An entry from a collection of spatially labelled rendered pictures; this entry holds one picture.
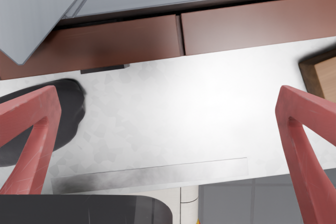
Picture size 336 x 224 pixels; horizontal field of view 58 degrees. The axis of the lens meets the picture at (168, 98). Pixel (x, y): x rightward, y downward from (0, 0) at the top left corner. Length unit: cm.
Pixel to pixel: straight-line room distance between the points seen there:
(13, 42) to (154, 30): 12
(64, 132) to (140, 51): 21
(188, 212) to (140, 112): 57
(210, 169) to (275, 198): 87
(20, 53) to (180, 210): 77
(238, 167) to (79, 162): 24
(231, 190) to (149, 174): 82
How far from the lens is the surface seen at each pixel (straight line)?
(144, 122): 45
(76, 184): 50
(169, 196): 94
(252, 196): 130
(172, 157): 47
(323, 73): 44
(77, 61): 30
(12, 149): 48
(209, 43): 29
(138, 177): 48
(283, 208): 136
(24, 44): 28
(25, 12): 28
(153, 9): 27
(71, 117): 45
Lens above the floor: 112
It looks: 81 degrees down
